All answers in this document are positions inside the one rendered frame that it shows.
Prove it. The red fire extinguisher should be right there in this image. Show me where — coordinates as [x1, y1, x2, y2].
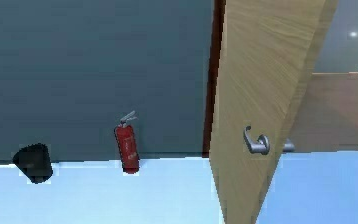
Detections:
[113, 110, 141, 175]

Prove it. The light wooden room door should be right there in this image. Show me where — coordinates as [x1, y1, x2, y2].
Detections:
[208, 0, 340, 224]

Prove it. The black waste bin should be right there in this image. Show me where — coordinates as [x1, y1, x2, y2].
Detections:
[12, 143, 54, 185]

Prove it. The grey lever door handle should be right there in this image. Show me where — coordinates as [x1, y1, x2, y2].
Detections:
[242, 125, 271, 156]
[282, 138, 296, 154]

